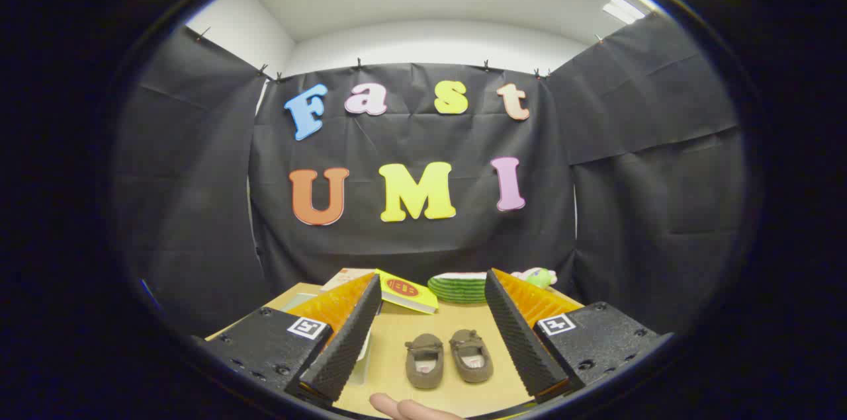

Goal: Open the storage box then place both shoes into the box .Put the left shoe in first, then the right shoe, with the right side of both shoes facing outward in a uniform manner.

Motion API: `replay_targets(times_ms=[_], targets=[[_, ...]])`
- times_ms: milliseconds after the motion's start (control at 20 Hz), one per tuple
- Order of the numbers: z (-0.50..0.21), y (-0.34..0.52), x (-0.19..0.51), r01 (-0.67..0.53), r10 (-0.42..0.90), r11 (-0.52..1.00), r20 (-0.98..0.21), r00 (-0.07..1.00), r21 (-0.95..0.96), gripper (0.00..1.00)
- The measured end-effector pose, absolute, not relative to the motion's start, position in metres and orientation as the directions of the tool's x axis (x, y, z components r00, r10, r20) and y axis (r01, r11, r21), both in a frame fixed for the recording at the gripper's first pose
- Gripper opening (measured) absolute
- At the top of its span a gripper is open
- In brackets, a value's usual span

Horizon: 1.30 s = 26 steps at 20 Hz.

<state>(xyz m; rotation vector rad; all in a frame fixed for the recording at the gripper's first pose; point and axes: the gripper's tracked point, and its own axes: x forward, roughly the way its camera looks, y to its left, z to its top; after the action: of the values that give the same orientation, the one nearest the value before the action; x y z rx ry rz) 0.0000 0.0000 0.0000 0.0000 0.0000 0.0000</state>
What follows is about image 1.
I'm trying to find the watermelon plush cushion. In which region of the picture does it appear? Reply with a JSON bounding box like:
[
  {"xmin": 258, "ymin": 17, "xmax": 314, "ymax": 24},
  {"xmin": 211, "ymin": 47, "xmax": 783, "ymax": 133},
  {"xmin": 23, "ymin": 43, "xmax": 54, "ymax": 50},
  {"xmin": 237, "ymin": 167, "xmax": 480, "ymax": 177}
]
[{"xmin": 427, "ymin": 272, "xmax": 489, "ymax": 305}]

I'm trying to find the pink and green plush toy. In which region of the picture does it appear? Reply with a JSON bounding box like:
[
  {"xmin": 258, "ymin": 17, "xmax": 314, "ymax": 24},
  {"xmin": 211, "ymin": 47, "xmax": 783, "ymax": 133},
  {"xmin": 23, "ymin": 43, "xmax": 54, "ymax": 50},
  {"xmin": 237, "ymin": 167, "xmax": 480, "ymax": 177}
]
[{"xmin": 511, "ymin": 267, "xmax": 558, "ymax": 290}]

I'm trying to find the beige fabric storage box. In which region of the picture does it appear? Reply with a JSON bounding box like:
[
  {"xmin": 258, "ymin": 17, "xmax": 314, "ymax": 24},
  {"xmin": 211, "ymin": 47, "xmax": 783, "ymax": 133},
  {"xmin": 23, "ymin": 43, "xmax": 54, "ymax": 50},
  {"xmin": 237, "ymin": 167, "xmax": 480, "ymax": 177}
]
[{"xmin": 278, "ymin": 292, "xmax": 373, "ymax": 386}]

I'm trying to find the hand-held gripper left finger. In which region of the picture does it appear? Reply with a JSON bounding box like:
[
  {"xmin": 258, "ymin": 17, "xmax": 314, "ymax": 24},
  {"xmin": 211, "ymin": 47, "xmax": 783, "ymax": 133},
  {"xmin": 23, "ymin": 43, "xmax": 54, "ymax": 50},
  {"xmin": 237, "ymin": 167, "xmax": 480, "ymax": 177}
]
[{"xmin": 192, "ymin": 273, "xmax": 383, "ymax": 409}]

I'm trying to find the beige book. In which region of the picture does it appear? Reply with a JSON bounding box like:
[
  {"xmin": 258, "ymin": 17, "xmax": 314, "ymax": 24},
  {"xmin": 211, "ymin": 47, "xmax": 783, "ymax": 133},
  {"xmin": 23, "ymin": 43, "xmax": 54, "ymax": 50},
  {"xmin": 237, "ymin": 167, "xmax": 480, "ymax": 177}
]
[{"xmin": 321, "ymin": 267, "xmax": 377, "ymax": 292}]

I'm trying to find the small ceiling light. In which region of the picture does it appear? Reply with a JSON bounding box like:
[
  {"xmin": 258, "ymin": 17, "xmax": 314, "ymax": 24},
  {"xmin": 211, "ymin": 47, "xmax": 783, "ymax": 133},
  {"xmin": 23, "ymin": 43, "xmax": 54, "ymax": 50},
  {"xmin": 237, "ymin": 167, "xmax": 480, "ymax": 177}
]
[{"xmin": 601, "ymin": 0, "xmax": 646, "ymax": 25}]

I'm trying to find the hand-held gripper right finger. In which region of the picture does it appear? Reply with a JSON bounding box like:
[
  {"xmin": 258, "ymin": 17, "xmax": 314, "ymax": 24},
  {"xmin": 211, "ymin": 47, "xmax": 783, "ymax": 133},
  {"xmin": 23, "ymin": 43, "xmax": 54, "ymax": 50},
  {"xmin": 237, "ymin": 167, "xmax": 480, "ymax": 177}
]
[{"xmin": 484, "ymin": 268, "xmax": 674, "ymax": 404}]

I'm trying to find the brown fuzzy shoe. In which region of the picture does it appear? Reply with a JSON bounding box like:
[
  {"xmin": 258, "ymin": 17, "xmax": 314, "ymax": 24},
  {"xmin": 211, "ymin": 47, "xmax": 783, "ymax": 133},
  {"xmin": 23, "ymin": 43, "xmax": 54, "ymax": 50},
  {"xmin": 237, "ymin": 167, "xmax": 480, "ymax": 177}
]
[
  {"xmin": 449, "ymin": 329, "xmax": 494, "ymax": 384},
  {"xmin": 404, "ymin": 333, "xmax": 445, "ymax": 390}
]

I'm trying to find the yellow book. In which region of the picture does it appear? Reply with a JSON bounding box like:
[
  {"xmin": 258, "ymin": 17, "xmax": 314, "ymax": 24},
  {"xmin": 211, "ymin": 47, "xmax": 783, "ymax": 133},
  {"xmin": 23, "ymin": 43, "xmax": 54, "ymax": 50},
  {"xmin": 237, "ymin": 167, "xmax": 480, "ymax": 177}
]
[{"xmin": 375, "ymin": 269, "xmax": 439, "ymax": 315}]

